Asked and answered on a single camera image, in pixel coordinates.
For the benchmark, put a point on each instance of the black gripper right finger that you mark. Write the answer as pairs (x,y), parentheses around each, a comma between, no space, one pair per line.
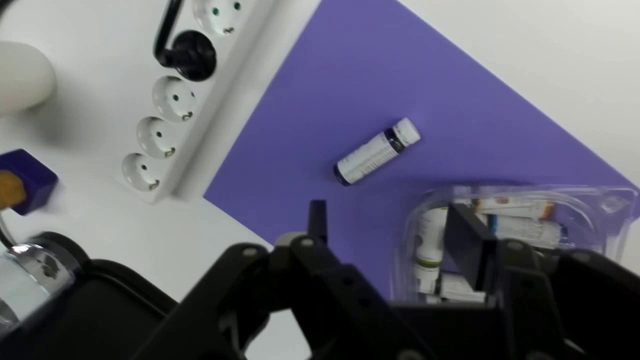
(471,242)

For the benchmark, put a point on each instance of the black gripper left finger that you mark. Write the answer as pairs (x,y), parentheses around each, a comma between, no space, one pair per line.
(319,223)

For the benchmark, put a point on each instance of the clear plastic clamshell box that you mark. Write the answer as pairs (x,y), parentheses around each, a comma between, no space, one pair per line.
(600,207)

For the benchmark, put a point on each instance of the white power strip orange switch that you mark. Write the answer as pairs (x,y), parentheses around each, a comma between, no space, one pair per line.
(175,99)

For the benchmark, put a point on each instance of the green band vial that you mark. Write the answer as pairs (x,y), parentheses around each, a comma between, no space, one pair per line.
(431,233)

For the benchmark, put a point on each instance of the orange band vial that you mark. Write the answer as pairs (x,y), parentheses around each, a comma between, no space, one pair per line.
(520,210)

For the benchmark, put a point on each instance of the blue band vial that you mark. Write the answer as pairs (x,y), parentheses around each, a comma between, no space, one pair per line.
(533,233)

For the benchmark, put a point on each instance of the purple paper sheet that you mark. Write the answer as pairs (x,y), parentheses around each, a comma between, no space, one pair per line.
(401,66)

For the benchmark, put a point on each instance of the black coffee machine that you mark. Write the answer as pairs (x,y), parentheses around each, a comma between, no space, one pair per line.
(100,320)

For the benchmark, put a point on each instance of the blue yellow small object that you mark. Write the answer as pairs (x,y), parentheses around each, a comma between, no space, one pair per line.
(38,175)

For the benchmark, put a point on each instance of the yellow and blue peg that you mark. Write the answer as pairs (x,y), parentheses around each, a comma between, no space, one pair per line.
(10,190)

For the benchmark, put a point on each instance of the white paper cup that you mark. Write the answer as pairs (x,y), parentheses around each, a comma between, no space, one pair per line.
(23,77)

